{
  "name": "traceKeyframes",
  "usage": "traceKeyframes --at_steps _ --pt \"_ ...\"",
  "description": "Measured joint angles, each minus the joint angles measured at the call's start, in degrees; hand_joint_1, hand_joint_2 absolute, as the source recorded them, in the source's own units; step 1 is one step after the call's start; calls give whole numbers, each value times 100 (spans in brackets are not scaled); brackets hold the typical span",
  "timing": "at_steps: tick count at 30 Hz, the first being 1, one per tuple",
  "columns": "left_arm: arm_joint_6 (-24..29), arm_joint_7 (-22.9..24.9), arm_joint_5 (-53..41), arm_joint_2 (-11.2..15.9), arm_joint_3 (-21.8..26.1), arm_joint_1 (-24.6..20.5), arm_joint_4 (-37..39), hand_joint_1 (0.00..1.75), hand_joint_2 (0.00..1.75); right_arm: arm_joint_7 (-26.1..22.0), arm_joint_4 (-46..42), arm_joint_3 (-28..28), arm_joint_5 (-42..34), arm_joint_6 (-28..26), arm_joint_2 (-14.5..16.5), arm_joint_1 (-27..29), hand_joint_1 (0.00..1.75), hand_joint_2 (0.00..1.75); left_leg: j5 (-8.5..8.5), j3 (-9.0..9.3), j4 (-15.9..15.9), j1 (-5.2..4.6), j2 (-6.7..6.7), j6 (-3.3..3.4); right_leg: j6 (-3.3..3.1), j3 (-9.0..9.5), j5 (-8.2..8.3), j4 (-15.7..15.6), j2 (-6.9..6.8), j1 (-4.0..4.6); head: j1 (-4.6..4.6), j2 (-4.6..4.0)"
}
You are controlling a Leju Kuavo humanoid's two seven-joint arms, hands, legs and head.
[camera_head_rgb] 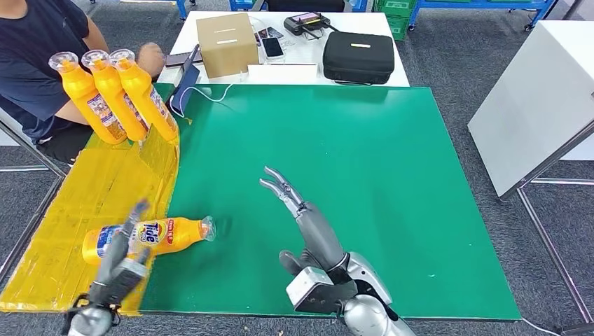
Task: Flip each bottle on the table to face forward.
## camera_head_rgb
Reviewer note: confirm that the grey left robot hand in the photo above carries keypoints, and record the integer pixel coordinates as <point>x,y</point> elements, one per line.
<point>116,250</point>

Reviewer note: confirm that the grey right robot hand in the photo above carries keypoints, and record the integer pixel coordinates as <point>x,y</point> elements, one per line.
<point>320,241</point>

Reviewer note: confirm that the person's left hand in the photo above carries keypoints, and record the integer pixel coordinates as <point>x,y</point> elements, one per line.
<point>151,58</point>

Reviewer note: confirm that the orange detergent bottle clear cap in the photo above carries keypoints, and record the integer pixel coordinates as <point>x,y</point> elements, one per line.
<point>181,234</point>
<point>111,90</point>
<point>81,95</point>
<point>141,90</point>

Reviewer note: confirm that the person's right forearm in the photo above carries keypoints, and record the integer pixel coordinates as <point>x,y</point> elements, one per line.
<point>74,113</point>

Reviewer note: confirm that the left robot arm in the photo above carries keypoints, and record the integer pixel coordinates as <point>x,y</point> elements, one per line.
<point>90,320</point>

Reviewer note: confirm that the dark phone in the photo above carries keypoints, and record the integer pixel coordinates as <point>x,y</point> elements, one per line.
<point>177,59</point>

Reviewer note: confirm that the tablet in blue cover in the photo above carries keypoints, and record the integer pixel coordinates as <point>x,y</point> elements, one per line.
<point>185,88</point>

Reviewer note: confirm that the yellow taped cardboard sheet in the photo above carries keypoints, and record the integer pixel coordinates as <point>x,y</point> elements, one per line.
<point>93,185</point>

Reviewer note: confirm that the brown cardboard box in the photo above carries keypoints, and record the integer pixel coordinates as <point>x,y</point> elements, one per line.
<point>227,46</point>

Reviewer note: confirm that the green table mat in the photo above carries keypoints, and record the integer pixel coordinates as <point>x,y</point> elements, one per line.
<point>348,153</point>

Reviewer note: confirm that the black smartphone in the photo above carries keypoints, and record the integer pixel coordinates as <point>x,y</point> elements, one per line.
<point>273,48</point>

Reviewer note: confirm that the person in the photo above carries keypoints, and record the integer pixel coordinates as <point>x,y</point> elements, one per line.
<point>28,60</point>

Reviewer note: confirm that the patterned phone case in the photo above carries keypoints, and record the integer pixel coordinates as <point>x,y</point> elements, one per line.
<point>274,32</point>

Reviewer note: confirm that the black remote controller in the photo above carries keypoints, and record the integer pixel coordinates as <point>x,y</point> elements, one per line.
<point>304,23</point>

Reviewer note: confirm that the black zip case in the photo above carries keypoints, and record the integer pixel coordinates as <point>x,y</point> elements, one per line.
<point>359,58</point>

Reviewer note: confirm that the white desk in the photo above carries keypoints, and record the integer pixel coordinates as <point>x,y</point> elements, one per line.
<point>362,23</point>

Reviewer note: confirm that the green plastic crates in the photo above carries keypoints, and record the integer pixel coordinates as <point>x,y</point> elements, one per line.
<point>397,20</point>

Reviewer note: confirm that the white side table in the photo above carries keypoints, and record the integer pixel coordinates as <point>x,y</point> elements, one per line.
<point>533,106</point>

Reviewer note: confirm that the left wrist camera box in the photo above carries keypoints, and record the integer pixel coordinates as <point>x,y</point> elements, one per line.
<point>120,278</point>

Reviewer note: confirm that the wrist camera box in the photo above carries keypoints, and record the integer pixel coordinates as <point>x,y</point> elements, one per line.
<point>120,278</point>
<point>315,292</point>

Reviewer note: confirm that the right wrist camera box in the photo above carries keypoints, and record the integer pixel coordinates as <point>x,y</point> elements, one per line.
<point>315,292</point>

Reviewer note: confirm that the grey metal frame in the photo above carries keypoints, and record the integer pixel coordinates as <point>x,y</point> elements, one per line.
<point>18,168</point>

